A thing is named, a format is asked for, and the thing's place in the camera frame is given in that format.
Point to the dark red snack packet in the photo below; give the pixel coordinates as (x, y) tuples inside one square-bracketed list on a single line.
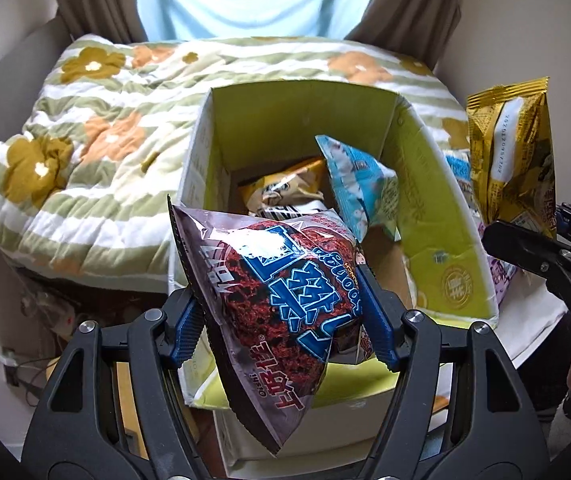
[(275, 300)]

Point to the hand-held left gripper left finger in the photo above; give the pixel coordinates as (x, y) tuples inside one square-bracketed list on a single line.
[(185, 320)]

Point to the light blue snack packet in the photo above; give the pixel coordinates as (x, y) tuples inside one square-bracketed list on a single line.
[(460, 177), (360, 180)]

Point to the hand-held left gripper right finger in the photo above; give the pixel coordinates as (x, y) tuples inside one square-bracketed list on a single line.
[(378, 320)]

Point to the gold snack packet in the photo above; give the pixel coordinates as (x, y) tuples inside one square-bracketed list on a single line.
[(510, 160)]

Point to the floral striped blanket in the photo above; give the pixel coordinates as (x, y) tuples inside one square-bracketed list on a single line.
[(115, 110)]

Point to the orange snack packet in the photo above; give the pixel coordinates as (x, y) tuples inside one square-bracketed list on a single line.
[(285, 185)]

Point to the white power strip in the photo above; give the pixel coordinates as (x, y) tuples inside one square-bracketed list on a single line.
[(57, 315)]

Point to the brown board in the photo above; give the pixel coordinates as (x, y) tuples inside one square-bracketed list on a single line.
[(124, 400)]

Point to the yellow cardboard box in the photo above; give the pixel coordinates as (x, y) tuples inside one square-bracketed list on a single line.
[(275, 125)]

